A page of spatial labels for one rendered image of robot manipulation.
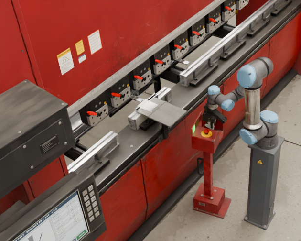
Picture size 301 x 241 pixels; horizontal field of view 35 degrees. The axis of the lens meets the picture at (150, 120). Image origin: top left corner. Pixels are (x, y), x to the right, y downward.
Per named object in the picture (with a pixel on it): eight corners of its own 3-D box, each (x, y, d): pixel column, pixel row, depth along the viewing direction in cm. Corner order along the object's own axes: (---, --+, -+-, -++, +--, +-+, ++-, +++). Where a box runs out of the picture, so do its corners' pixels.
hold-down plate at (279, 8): (275, 16, 406) (275, 13, 404) (270, 15, 409) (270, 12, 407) (292, 2, 423) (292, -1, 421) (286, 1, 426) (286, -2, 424)
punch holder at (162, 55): (156, 76, 303) (154, 54, 292) (146, 72, 307) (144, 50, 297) (171, 64, 311) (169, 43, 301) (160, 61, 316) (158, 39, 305)
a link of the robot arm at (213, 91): (214, 93, 296) (205, 87, 301) (213, 107, 304) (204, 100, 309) (223, 89, 300) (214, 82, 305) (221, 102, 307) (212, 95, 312)
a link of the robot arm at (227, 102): (239, 97, 296) (227, 88, 303) (226, 104, 291) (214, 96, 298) (238, 106, 302) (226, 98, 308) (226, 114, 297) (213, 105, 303)
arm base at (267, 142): (282, 138, 306) (283, 126, 300) (272, 152, 297) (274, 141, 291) (260, 131, 313) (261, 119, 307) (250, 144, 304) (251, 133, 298)
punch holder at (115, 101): (114, 109, 281) (111, 87, 270) (104, 104, 285) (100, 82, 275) (131, 96, 289) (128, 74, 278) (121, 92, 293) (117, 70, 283)
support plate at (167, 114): (169, 127, 292) (169, 126, 291) (137, 112, 306) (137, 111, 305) (187, 112, 302) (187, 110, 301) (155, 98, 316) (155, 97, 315)
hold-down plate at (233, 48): (225, 61, 362) (225, 58, 360) (219, 59, 365) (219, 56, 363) (245, 43, 378) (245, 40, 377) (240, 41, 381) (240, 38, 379)
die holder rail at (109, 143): (62, 194, 273) (59, 183, 267) (55, 190, 276) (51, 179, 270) (120, 145, 301) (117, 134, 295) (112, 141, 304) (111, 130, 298)
